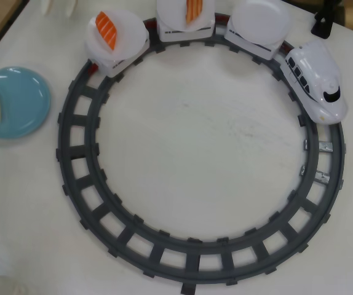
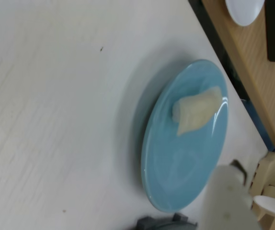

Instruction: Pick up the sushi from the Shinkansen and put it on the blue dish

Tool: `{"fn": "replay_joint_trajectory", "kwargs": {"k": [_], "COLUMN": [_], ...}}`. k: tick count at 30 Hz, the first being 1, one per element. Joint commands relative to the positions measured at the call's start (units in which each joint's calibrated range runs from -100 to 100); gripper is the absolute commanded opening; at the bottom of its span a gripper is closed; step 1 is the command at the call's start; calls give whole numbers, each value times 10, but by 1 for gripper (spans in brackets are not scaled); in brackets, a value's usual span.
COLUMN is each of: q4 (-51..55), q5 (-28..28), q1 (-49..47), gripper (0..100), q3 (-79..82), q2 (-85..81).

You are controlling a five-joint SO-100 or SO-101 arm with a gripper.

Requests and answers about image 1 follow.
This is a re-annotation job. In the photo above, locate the white toy train wagon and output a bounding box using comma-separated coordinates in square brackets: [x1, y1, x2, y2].
[224, 17, 288, 61]
[85, 29, 149, 78]
[156, 12, 216, 43]

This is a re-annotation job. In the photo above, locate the orange striped toy sushi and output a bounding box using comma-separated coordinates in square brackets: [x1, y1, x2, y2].
[184, 0, 204, 25]

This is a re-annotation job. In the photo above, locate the white Shinkansen toy locomotive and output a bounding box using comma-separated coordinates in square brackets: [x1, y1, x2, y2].
[284, 39, 349, 124]

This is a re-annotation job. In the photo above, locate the blue round dish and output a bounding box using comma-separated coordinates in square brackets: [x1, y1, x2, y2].
[0, 66, 53, 141]

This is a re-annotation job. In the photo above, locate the grey circular toy rail track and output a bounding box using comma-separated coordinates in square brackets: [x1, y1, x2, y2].
[55, 10, 348, 295]

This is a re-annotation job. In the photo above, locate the orange salmon toy sushi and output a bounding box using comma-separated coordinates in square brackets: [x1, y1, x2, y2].
[95, 11, 119, 51]

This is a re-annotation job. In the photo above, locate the black stand foot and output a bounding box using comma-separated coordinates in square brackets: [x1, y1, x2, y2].
[311, 0, 345, 39]

